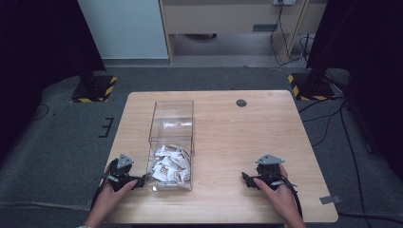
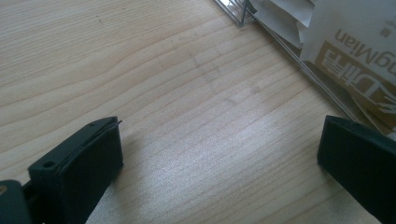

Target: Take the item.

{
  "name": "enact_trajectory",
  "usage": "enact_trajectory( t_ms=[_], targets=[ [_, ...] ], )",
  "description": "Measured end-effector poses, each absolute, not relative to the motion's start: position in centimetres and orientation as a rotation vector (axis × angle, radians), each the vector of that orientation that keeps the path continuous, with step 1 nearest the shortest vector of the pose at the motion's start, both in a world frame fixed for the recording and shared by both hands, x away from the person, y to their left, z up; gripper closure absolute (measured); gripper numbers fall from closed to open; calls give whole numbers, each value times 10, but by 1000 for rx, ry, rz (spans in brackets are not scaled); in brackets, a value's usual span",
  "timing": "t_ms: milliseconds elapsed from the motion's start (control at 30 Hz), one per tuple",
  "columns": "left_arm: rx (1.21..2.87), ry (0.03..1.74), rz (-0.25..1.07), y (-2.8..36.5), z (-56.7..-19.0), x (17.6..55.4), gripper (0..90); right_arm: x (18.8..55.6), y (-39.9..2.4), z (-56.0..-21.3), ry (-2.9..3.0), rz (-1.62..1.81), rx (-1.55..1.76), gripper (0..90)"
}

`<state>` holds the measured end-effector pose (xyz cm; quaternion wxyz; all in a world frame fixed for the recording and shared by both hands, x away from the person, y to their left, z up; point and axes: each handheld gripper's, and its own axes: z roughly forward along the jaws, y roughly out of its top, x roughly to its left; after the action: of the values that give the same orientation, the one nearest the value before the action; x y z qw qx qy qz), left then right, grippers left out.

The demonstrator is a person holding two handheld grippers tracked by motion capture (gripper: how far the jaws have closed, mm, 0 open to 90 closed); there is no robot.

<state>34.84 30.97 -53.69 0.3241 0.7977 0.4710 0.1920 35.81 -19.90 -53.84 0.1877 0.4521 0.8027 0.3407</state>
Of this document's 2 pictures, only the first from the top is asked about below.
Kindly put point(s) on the dark round table grommet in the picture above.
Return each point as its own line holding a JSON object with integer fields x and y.
{"x": 241, "y": 103}

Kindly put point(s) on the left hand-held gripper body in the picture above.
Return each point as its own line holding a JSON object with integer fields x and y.
{"x": 120, "y": 172}

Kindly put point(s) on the dark curtain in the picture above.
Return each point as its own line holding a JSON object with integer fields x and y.
{"x": 38, "y": 63}
{"x": 370, "y": 63}

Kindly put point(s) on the white power strip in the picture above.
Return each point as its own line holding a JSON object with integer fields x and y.
{"x": 284, "y": 2}

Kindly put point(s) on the light wooden cabinet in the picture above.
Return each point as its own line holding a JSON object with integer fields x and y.
{"x": 228, "y": 19}

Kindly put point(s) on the clear plastic box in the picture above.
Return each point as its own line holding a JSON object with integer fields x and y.
{"x": 172, "y": 126}

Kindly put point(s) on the white panel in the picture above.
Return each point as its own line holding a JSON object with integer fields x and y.
{"x": 123, "y": 28}

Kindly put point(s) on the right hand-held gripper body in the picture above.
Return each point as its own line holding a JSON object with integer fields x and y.
{"x": 269, "y": 172}

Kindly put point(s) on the black stand post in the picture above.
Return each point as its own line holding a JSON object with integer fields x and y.
{"x": 316, "y": 72}
{"x": 87, "y": 76}

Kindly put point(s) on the pile of white sachets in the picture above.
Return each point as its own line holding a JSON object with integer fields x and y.
{"x": 171, "y": 164}

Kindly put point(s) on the person's left hand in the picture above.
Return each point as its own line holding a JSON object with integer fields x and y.
{"x": 107, "y": 199}

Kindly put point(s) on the person's right hand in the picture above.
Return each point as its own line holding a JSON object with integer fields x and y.
{"x": 278, "y": 199}

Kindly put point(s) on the black yellow striped stand base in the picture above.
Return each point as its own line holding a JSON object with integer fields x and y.
{"x": 312, "y": 90}
{"x": 98, "y": 90}

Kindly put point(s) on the grey tape piece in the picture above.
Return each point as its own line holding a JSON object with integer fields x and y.
{"x": 330, "y": 199}

